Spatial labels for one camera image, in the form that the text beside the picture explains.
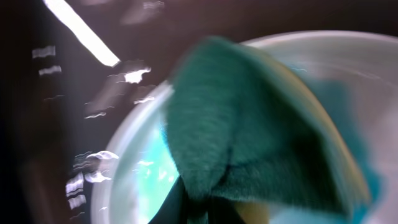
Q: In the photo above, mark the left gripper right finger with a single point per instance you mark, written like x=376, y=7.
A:
x=221, y=211

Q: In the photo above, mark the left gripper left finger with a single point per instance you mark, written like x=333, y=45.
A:
x=174, y=208

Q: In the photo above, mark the green yellow sponge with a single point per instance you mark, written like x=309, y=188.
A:
x=241, y=125

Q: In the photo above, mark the white plate stained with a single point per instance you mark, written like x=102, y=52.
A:
x=355, y=73

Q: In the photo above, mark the large black tray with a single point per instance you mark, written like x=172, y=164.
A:
x=47, y=76

